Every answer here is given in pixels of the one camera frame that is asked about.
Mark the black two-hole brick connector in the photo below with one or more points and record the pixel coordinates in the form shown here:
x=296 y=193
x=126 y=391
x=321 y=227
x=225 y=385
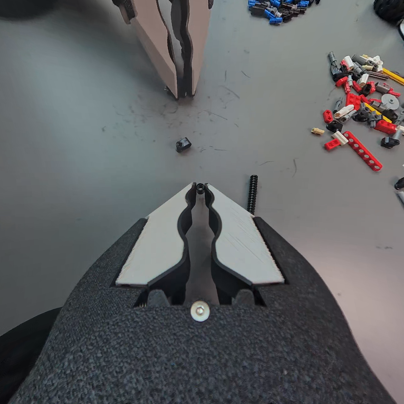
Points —
x=183 y=145

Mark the red and white brick piece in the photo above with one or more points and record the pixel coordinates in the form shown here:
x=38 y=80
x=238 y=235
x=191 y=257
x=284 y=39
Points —
x=335 y=141

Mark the grey axle piece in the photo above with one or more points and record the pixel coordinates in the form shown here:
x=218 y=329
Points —
x=401 y=198

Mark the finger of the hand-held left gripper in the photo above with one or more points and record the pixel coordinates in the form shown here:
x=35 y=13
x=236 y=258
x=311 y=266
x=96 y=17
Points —
x=198 y=38
x=151 y=38

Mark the red beam with holes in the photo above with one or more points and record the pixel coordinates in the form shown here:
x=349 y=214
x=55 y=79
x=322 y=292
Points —
x=363 y=151

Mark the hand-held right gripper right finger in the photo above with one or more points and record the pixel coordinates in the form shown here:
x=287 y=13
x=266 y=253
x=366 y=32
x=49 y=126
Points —
x=246 y=249

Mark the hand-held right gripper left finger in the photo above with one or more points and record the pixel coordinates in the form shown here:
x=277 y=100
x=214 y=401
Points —
x=154 y=249

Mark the pile of mixed toy bricks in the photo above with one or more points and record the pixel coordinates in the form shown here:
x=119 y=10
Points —
x=366 y=94

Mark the pile of blue black pins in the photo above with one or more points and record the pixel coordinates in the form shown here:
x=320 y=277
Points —
x=277 y=11

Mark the dark cloth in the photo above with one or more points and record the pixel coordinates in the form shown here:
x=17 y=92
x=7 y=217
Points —
x=19 y=350

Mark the small tan pin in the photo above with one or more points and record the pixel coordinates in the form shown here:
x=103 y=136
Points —
x=318 y=131

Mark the grey desk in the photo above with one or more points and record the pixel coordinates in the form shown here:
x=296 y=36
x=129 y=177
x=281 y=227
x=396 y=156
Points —
x=79 y=142

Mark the black curved brick piece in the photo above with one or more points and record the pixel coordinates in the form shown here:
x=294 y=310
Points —
x=399 y=183

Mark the black coiled spring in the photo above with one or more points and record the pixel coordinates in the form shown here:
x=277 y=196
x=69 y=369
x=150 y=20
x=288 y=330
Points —
x=252 y=194

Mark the black toy tyre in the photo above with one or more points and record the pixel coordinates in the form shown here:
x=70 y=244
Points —
x=389 y=9

